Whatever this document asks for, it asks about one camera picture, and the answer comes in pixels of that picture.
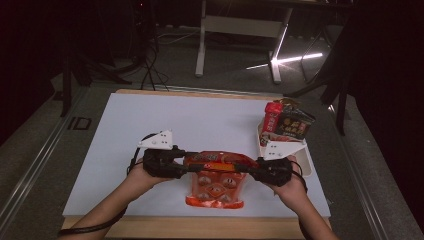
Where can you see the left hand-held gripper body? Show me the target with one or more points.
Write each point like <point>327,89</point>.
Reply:
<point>163,163</point>

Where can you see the orange clear sausage packet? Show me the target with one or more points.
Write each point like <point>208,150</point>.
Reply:
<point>216,188</point>

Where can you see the gold foil packet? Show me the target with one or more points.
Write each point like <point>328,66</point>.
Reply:
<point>290,102</point>

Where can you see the metal floor rail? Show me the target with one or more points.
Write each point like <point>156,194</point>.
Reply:
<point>361,180</point>
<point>36,166</point>

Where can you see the red and black food packet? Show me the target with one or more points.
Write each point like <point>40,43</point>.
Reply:
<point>293,125</point>

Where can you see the white metal table frame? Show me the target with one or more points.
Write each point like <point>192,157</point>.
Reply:
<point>240,26</point>

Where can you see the black chair legs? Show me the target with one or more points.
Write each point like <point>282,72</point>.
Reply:
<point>340,110</point>

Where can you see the black metal stand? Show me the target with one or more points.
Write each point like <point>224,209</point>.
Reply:
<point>66,93</point>

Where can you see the white table sheet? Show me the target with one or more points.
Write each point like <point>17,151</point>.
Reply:
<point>200,116</point>

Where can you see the person's left hand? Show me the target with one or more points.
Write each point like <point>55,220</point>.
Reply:
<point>143,181</point>

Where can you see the white divided container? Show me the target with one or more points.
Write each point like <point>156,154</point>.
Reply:
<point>305,164</point>

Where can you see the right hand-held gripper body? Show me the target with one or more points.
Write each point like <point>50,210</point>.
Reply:
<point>275,171</point>

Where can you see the person's right hand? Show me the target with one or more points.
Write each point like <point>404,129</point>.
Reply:
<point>295,196</point>

